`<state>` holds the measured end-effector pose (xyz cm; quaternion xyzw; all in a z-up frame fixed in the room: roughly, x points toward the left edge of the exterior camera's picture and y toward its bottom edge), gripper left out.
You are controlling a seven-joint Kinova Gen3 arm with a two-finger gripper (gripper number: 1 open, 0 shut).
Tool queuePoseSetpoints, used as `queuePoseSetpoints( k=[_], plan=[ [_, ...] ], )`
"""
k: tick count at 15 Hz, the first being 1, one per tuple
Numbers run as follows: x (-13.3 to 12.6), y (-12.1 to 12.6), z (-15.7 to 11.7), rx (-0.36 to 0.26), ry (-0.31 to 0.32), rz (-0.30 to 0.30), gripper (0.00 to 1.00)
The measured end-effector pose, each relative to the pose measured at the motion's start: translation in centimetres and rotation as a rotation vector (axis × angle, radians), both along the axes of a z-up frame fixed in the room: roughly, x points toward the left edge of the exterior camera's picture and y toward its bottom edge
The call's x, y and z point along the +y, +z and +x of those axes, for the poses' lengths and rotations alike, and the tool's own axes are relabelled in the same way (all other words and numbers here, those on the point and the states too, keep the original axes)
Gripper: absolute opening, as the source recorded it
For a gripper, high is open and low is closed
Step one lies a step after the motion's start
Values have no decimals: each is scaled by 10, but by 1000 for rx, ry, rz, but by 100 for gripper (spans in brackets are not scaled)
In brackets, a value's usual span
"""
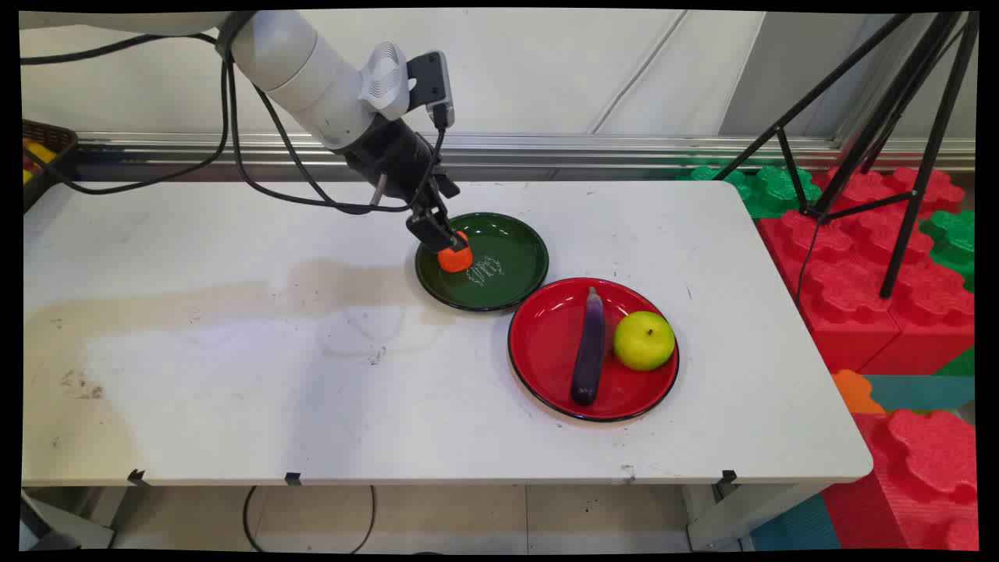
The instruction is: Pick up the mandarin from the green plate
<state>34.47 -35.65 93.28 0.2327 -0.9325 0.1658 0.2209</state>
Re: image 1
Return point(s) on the small green foam wedge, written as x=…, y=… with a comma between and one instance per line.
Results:
x=960, y=365

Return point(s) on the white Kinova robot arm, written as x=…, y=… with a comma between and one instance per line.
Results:
x=296, y=70

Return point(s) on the red plate black rim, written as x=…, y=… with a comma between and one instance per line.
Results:
x=546, y=343

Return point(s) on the teal foam mat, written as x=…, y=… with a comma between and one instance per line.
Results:
x=925, y=392
x=796, y=527

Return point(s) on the grey table leg frame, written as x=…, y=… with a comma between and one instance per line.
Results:
x=70, y=519

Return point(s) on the black table edge clip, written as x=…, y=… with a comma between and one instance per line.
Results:
x=293, y=478
x=138, y=477
x=728, y=477

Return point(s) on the low red foam block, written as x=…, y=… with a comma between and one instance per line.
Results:
x=921, y=476

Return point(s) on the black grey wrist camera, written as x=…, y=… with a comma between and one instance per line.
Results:
x=430, y=82

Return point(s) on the orange foam piece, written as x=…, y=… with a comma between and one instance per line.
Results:
x=855, y=392

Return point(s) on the purple toy eggplant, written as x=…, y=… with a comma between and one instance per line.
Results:
x=589, y=351

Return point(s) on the yellow-green toy apple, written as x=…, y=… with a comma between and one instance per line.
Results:
x=644, y=340

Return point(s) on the silver metal wall rail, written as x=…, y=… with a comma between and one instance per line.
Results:
x=624, y=150

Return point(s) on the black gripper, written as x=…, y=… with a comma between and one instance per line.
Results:
x=394, y=160

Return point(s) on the dark green plate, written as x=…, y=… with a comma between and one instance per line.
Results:
x=507, y=265

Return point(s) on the dark woven basket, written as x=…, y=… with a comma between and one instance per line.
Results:
x=48, y=152

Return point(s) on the white ribbed camera mount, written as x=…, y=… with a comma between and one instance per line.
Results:
x=385, y=78

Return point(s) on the black tripod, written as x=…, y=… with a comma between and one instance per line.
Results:
x=897, y=117

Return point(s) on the white table leg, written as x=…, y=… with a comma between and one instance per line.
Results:
x=741, y=511

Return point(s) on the orange toy fruit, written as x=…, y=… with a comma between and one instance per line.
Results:
x=456, y=257

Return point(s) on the green foam block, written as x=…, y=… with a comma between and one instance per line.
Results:
x=954, y=242
x=769, y=191

